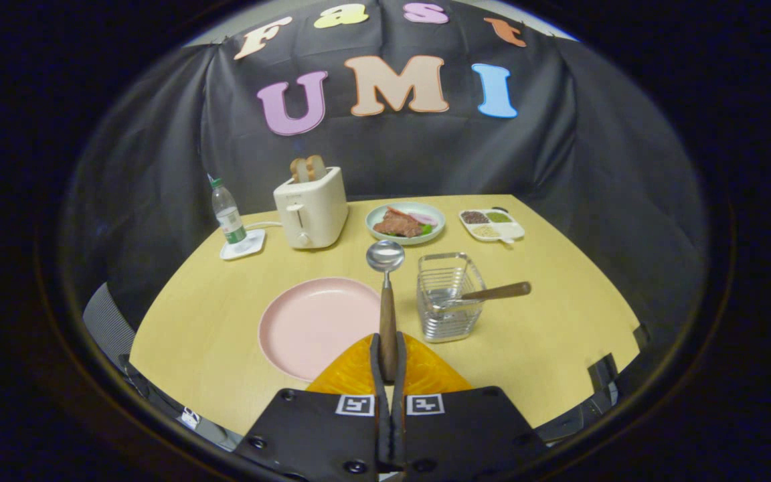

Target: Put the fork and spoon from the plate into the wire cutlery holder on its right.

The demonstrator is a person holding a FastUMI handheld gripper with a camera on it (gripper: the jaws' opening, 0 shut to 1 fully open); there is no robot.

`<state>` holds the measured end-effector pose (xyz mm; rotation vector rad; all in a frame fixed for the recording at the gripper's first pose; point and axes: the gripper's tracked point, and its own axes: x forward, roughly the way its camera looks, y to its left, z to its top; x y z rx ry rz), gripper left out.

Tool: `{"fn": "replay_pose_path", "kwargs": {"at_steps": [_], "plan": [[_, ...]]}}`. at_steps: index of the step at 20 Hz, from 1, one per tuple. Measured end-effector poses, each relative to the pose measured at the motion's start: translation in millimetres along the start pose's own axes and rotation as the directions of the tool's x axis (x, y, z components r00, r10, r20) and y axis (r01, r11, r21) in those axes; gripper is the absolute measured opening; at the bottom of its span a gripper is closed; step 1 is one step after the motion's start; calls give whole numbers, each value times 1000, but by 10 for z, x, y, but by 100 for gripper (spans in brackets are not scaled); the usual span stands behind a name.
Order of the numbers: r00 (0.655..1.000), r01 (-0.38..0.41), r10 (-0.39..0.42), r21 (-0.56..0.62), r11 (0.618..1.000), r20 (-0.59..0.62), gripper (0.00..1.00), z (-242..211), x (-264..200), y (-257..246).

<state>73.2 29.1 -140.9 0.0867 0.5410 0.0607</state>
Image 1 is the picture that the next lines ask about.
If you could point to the pale green plate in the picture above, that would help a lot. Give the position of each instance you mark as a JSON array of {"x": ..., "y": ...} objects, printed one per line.
[{"x": 375, "y": 217}]

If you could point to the white divided dish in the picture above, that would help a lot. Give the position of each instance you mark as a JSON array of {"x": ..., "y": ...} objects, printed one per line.
[{"x": 514, "y": 231}]

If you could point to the white square coaster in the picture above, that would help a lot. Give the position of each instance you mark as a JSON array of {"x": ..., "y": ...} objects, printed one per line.
[{"x": 253, "y": 244}]

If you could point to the pile of dark beans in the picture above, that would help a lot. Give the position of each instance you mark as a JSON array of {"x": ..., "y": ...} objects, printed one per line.
[{"x": 474, "y": 217}]

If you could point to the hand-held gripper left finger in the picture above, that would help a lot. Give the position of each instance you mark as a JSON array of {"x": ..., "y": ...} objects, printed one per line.
[{"x": 379, "y": 402}]

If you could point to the grey mesh chair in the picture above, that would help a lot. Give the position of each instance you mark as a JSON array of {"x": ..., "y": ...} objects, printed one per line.
[{"x": 108, "y": 321}]

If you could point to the cream white toaster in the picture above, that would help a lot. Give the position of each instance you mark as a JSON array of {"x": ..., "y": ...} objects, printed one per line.
[{"x": 318, "y": 207}]

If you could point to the clear plastic water bottle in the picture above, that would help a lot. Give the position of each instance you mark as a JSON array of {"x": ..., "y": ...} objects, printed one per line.
[{"x": 228, "y": 217}]

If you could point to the brown meat slice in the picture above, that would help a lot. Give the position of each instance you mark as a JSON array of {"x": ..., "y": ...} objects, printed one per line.
[{"x": 395, "y": 225}]

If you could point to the brown toast slice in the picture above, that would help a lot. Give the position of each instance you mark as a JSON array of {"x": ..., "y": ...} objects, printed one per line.
[
  {"x": 299, "y": 171},
  {"x": 317, "y": 167}
]

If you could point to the pink ham slice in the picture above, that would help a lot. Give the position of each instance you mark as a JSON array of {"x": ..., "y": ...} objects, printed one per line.
[{"x": 423, "y": 218}]

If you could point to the pile of pale beans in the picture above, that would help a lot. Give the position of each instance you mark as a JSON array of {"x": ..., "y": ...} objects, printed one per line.
[{"x": 486, "y": 231}]

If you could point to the pile of green beans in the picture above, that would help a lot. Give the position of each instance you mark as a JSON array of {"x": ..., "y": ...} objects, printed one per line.
[{"x": 498, "y": 217}]

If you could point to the black backdrop cloth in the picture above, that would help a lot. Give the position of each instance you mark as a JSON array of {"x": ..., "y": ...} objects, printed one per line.
[{"x": 593, "y": 167}]

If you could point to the pink round plate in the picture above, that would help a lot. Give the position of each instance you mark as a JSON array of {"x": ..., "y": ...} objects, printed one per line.
[{"x": 312, "y": 321}]

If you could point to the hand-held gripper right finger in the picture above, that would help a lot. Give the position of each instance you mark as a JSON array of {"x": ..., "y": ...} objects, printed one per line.
[{"x": 400, "y": 415}]

